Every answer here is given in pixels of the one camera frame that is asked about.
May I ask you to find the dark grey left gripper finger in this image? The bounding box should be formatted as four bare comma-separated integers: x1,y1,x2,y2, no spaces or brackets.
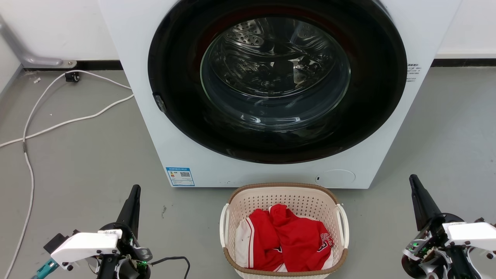
116,184,141,238

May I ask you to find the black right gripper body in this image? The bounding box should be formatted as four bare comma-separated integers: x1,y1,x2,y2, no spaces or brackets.
401,213,485,279

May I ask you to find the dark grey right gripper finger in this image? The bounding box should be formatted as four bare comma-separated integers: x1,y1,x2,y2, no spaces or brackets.
409,174,443,232

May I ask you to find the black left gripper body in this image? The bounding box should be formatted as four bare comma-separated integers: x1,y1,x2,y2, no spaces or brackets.
96,222,153,279

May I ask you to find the beige perforated laundry basket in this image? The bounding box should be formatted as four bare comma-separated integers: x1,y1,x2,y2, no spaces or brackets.
220,183,350,279

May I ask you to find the blue energy label sticker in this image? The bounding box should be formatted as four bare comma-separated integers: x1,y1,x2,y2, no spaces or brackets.
166,167,195,187

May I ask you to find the white front-load washing machine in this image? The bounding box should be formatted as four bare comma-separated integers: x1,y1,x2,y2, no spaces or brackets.
98,0,463,189

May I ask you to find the round white filter cover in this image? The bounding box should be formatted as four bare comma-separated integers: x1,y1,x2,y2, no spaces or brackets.
315,169,356,187

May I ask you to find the red and white jersey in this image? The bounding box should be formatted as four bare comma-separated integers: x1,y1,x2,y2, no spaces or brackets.
235,204,335,273

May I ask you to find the small text warning sticker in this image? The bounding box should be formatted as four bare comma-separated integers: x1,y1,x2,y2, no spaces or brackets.
407,64,422,83

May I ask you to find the black baseboard strip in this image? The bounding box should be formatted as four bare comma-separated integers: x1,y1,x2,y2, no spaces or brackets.
23,60,124,71
431,58,496,68

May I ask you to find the black round washer door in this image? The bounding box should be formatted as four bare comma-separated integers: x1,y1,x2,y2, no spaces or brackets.
148,0,408,164

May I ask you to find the stainless steel washer drum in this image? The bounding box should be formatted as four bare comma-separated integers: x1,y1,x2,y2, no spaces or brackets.
201,17,351,121

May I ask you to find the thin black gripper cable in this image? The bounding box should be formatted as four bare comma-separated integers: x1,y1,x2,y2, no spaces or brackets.
150,256,191,279

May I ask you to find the teal cable connector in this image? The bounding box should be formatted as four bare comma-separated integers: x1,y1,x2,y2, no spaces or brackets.
32,259,60,279

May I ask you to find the white power cable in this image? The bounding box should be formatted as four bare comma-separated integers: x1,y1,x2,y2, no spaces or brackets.
3,70,133,279
0,94,134,148

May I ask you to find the grey wall pipe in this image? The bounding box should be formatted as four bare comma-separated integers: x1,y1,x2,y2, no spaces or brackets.
0,15,77,69

